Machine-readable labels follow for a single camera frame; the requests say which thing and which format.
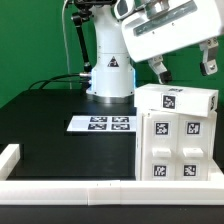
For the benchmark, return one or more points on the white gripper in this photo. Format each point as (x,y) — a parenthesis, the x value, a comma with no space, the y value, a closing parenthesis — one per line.
(185,23)

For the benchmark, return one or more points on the small white cabinet top box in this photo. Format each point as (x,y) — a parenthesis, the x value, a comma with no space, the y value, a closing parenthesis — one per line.
(176,99)

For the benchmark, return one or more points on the white cabinet door panel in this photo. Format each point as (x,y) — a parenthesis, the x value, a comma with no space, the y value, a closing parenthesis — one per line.
(160,147)

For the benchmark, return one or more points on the white cabinet body box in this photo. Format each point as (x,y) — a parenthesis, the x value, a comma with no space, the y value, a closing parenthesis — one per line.
(142,115)

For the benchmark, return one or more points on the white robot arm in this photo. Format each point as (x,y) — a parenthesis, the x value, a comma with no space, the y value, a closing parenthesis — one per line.
(112,78)

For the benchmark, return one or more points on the white right fence bar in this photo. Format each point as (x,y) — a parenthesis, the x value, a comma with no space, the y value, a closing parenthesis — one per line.
(215,173)

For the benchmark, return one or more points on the white fence bar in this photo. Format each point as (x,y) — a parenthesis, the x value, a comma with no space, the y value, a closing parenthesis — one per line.
(9,157)
(215,173)
(111,193)

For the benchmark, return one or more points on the white left fence bar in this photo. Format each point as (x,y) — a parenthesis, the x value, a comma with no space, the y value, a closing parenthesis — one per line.
(9,157)

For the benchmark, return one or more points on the white front fence bar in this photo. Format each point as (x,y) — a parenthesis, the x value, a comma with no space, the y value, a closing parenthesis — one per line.
(111,193)

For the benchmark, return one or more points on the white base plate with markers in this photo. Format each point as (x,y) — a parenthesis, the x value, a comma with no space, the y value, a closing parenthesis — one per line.
(102,124)

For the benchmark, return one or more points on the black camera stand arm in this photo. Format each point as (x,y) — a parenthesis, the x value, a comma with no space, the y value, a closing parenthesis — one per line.
(81,33)

